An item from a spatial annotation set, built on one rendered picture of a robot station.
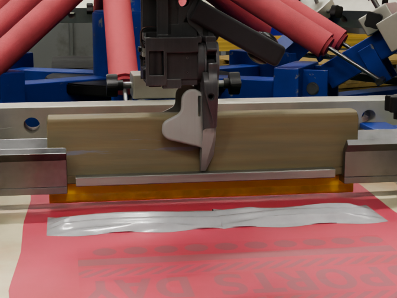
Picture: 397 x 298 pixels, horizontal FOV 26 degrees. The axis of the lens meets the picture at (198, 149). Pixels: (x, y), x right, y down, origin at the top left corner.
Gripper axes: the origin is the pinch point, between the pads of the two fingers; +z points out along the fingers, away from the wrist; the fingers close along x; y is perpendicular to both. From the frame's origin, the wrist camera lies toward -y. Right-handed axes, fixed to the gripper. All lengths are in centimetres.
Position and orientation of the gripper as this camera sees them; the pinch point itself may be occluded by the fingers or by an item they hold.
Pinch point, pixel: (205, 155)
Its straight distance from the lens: 99.1
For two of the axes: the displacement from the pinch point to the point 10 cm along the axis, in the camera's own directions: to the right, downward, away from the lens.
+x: 1.5, 1.9, -9.7
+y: -9.9, 0.3, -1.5
